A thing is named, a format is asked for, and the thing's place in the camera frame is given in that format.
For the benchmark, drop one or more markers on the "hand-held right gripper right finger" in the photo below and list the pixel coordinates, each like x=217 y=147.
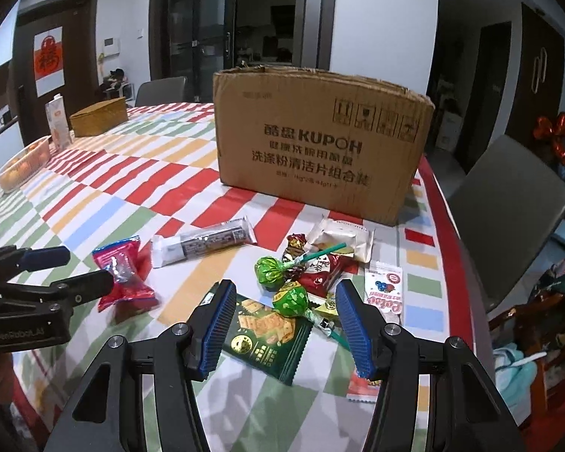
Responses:
x=355 y=334

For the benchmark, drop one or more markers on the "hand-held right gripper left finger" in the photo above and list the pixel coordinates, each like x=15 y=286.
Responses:
x=216 y=334

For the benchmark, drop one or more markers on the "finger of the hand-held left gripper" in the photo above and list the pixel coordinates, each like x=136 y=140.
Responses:
x=80 y=289
x=42 y=258

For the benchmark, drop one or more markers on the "red candy packet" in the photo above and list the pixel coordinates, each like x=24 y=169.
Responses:
x=122 y=273

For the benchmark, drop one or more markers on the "green cracker packet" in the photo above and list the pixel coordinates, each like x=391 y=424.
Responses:
x=263 y=334

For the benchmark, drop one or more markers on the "white pastry packet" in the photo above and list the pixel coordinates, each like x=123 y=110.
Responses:
x=343 y=238

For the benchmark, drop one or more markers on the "foil round candy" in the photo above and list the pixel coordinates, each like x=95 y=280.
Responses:
x=295 y=243

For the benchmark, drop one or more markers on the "brown cardboard box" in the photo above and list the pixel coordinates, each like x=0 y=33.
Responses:
x=310 y=150

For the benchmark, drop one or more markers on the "small yellow candy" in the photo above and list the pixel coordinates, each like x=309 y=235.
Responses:
x=328 y=305

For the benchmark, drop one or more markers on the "white and pink snack packet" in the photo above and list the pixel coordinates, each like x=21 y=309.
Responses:
x=386 y=292

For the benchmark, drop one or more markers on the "red and white flat packet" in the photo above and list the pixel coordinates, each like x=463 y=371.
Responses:
x=362 y=388

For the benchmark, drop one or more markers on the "red chocolate packet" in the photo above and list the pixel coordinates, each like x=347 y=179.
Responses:
x=322 y=275

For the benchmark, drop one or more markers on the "green wrapped lollipop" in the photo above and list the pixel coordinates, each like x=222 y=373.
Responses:
x=270 y=273
x=292 y=299

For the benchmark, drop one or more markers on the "black and white snack bar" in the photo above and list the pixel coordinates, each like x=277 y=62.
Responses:
x=207 y=240

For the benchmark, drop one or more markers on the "clear plastic food container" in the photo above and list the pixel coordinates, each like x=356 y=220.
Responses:
x=21 y=162

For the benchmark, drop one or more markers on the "checked colourful tablecloth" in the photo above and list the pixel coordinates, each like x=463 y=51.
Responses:
x=122 y=188

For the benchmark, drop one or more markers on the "white drink carton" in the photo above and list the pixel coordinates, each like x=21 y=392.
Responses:
x=59 y=122

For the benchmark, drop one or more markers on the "woven basket box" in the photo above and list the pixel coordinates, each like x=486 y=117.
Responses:
x=99 y=115

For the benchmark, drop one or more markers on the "light blue cloth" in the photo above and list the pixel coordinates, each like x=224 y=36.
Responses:
x=513 y=367

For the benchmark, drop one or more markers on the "wooden chair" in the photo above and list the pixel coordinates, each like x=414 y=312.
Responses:
x=541 y=306

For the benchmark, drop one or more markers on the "grey upholstered chair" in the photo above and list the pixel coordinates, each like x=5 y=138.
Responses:
x=162 y=90
x=504 y=216

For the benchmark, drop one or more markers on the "red and white door poster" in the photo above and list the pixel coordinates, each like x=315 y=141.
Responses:
x=47 y=59

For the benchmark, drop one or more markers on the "dark green cloth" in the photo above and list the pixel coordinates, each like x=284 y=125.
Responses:
x=562 y=282

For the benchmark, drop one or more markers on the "brown wooden door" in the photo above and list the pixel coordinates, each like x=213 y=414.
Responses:
x=82 y=33

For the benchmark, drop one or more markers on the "sliding glass door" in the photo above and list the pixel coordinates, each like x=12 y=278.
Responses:
x=193 y=33

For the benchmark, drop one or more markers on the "red foil balloon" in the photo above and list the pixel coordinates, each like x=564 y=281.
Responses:
x=553 y=134

